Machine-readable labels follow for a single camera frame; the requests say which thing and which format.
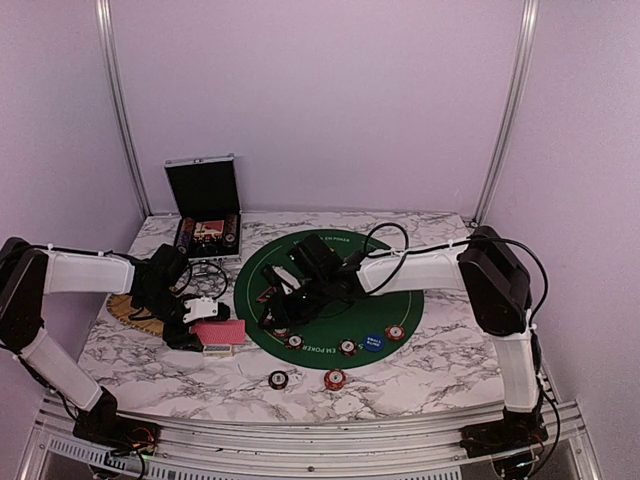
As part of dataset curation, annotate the playing card box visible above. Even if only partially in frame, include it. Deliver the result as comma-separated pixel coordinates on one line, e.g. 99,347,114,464
203,344,234,358

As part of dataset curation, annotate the triangular all-in button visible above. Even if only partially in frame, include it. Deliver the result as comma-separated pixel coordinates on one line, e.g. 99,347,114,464
256,289,273,304

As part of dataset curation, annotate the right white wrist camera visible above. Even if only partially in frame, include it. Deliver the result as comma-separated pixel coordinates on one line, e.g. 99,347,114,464
261,265,300,295

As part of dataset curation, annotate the right chip row in case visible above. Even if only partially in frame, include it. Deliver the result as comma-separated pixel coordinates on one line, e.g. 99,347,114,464
222,214,238,249

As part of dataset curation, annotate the aluminium frame post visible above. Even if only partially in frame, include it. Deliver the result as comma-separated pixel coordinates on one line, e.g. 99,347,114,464
95,0,151,218
472,0,540,224

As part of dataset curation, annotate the left chip row in case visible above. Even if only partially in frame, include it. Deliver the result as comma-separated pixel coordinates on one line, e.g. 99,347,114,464
174,218,195,255

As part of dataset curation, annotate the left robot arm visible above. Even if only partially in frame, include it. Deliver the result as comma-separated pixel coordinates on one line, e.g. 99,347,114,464
1,237,202,445

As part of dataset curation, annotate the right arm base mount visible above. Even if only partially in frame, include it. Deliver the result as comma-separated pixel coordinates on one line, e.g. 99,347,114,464
460,411,549,458

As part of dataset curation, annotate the black poker chip stack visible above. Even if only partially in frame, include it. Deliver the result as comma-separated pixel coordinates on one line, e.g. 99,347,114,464
268,370,289,390

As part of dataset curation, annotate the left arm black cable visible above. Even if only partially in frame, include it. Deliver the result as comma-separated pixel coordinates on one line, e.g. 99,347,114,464
129,257,229,321

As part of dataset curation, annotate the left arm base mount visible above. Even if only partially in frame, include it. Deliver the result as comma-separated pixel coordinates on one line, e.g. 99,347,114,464
73,411,160,456

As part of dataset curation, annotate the chip row in case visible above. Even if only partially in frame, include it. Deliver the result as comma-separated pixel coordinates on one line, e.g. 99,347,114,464
222,214,238,249
174,218,195,255

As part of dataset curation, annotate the aluminium poker case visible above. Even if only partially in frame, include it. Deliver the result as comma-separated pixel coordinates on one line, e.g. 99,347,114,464
164,153,242,264

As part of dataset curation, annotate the red poker chip stack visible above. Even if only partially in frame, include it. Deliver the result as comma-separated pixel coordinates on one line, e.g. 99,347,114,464
324,369,347,391

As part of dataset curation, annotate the card deck in case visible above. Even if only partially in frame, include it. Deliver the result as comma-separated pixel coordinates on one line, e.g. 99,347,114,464
193,220,225,242

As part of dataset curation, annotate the blue small blind button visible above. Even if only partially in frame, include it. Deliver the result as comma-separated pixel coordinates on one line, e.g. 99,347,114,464
362,334,385,353

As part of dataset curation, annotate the woven bamboo tray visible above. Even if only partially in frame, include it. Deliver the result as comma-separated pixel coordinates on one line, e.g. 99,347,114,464
106,295,164,337

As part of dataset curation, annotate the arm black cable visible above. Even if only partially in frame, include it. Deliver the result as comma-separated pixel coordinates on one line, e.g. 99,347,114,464
344,221,564,451
129,257,229,321

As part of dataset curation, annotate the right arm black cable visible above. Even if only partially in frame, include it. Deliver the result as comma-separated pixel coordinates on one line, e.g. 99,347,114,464
344,221,564,451

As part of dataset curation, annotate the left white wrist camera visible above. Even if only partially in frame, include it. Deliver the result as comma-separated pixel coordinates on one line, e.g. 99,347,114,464
183,297,231,324

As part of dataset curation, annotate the left aluminium frame post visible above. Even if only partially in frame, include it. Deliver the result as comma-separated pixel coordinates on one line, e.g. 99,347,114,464
95,0,151,218

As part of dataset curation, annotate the red-backed card deck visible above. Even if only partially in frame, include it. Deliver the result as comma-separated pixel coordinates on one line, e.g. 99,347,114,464
191,320,245,345

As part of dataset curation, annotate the round green poker mat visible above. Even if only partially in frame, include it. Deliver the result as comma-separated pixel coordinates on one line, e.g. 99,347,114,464
234,230,424,371

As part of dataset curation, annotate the right aluminium frame post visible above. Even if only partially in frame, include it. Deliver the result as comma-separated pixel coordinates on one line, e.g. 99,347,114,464
472,0,540,224

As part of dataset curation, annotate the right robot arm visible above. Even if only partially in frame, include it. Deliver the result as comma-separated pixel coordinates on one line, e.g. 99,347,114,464
258,226,543,448

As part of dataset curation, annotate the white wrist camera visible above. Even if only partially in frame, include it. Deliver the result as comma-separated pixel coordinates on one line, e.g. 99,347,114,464
261,265,300,295
183,297,231,324

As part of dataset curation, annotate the front aluminium rail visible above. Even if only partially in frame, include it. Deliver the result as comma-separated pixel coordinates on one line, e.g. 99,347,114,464
19,399,601,480

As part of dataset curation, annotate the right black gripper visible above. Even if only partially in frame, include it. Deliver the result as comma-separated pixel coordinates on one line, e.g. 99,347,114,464
258,274,333,329

